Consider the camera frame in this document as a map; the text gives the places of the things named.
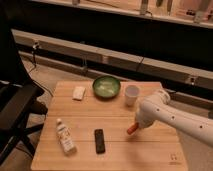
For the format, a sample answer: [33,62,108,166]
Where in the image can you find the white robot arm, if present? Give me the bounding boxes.
[135,89,213,147]

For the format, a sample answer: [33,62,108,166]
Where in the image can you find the white ceramic cup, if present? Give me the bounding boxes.
[125,85,140,106]

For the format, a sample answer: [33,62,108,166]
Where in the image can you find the green bowl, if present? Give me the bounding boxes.
[92,75,121,98]

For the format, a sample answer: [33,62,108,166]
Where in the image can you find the white sponge block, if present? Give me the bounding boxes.
[72,86,86,100]

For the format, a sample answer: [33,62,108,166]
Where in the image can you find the black remote control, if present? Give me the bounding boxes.
[94,129,105,154]

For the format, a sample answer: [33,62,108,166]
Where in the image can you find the black office chair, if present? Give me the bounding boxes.
[0,79,48,166]

